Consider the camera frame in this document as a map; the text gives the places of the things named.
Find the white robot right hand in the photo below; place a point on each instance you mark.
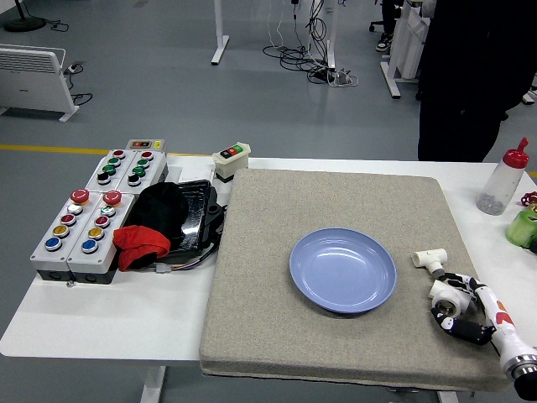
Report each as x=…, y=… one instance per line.
x=501, y=319

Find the white pipe fitting assembly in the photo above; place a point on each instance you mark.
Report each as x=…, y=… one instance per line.
x=428, y=257

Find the blue plate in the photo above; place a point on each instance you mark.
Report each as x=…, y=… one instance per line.
x=342, y=273

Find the green plastic part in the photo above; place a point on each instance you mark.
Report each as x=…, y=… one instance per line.
x=522, y=228

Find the red valve handwheel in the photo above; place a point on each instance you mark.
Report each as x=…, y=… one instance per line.
x=529, y=198

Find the clear squeeze bottle red cap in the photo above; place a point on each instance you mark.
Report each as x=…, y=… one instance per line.
x=501, y=184

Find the grey-brown mat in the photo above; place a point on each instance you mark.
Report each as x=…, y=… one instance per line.
x=272, y=336

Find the person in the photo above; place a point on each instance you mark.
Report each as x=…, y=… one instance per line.
x=386, y=40
x=470, y=75

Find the black plastic tray device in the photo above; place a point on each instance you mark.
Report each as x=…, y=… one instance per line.
x=197, y=214

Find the white desk leg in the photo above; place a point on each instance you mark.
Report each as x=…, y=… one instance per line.
x=331, y=42
x=220, y=38

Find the white table leg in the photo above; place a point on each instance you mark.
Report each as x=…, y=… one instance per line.
x=153, y=384

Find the black cloth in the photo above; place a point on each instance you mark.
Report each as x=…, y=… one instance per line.
x=157, y=207

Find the red cloth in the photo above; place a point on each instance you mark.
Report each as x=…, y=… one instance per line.
x=138, y=247

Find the four-button control box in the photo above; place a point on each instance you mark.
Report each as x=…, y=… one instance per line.
x=153, y=170
x=98, y=168

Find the white panel heater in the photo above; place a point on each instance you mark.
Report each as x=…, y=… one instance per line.
x=29, y=84

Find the black round stand base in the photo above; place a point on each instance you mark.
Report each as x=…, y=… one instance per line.
x=23, y=23

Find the white desk frame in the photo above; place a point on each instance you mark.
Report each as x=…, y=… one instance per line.
x=394, y=63

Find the white red-green switch box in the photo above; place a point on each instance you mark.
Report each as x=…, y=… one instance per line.
x=230, y=163

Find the small grey switch box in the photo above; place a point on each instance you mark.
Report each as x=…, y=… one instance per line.
x=144, y=144

